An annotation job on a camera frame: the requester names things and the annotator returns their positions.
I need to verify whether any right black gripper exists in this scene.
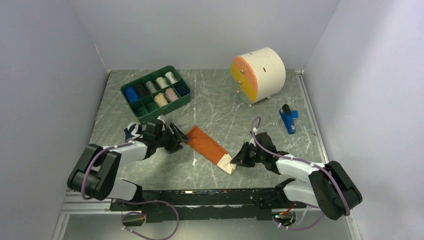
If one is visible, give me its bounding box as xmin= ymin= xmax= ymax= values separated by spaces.
xmin=231 ymin=142 xmax=265 ymax=168

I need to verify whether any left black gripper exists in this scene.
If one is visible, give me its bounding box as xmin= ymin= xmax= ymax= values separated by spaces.
xmin=155 ymin=122 xmax=190 ymax=154

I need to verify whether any orange cream underwear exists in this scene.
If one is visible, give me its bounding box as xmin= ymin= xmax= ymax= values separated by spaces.
xmin=186 ymin=125 xmax=237 ymax=175

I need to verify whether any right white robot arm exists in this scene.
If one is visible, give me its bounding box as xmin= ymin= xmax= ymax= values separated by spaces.
xmin=230 ymin=132 xmax=363 ymax=220

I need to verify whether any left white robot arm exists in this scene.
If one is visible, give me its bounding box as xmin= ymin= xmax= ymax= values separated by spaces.
xmin=67 ymin=118 xmax=190 ymax=210

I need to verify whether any navy white crumpled underwear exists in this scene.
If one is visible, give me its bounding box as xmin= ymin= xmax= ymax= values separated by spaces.
xmin=124 ymin=122 xmax=143 ymax=142

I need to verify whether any pink rolled underwear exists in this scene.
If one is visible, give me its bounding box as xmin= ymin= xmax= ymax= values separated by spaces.
xmin=165 ymin=88 xmax=179 ymax=102

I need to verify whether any beige rolled underwear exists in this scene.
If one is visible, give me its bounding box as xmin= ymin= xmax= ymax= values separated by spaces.
xmin=154 ymin=93 xmax=169 ymax=108

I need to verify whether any navy rolled underwear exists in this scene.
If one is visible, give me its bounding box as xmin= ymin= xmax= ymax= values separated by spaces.
xmin=174 ymin=82 xmax=191 ymax=97

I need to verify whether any grey rolled underwear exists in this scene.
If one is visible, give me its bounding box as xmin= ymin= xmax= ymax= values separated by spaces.
xmin=145 ymin=81 xmax=158 ymax=94

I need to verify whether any black rolled underwear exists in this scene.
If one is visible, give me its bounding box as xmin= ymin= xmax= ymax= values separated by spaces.
xmin=134 ymin=82 xmax=151 ymax=99

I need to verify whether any cream rolled underwear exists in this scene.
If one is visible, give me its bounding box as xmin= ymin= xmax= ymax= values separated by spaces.
xmin=155 ymin=77 xmax=169 ymax=89

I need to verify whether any blue rolled underwear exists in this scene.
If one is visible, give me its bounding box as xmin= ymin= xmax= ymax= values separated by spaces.
xmin=124 ymin=86 xmax=140 ymax=103

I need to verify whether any white rolled underwear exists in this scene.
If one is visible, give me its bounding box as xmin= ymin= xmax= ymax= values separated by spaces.
xmin=165 ymin=71 xmax=178 ymax=85

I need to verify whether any green divided storage tray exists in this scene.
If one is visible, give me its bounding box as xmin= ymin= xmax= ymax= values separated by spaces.
xmin=120 ymin=65 xmax=192 ymax=123

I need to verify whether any blue black hand tool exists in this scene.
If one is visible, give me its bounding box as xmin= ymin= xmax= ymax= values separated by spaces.
xmin=279 ymin=104 xmax=299 ymax=135

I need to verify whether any round cream drawer cabinet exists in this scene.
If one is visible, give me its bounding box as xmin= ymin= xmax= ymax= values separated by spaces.
xmin=230 ymin=47 xmax=286 ymax=107

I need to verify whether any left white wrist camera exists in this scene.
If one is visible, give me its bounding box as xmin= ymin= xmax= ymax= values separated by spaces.
xmin=157 ymin=115 xmax=166 ymax=122

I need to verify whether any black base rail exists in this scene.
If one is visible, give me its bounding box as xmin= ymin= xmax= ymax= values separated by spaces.
xmin=109 ymin=186 xmax=306 ymax=223

